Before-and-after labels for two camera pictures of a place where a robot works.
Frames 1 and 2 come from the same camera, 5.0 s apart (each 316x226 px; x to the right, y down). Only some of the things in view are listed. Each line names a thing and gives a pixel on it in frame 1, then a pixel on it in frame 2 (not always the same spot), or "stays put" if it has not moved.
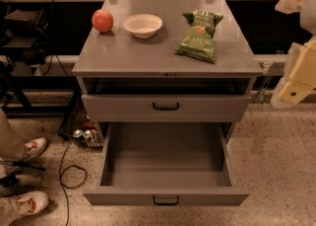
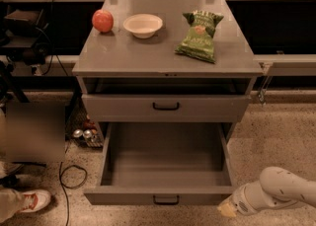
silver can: (77, 133) stays put
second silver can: (87, 134) stays put
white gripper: (309, 14) to (243, 197)
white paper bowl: (142, 26) stays put
